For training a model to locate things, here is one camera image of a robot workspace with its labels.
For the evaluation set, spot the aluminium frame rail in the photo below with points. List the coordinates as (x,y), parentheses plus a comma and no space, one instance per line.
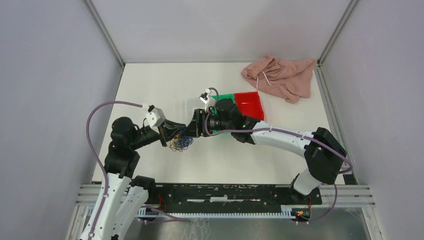
(348,196)

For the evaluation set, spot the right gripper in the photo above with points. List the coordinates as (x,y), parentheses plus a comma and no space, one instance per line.
(197,126)

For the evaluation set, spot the white cable duct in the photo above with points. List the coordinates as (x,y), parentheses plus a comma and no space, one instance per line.
(285,213)

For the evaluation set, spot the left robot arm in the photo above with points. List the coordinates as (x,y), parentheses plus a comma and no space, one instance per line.
(122,194)

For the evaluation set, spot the red plastic bin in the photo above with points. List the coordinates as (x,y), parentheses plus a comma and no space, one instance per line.
(249,104)

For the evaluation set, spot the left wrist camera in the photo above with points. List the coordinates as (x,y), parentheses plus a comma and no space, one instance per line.
(155,116)

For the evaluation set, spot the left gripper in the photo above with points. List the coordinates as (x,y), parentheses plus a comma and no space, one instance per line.
(168,128)

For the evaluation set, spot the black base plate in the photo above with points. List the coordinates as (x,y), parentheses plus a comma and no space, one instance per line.
(228,198)

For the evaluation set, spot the green plastic bin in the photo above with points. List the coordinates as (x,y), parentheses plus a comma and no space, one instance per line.
(230,96)

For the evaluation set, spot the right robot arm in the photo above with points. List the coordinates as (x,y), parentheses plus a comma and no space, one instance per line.
(323,154)

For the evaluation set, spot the pink cloth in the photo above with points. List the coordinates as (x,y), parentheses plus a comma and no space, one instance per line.
(286,79)

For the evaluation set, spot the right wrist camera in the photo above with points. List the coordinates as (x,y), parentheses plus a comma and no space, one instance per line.
(207,99)

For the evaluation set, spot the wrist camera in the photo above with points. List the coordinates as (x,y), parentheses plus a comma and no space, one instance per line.
(155,116)
(207,99)

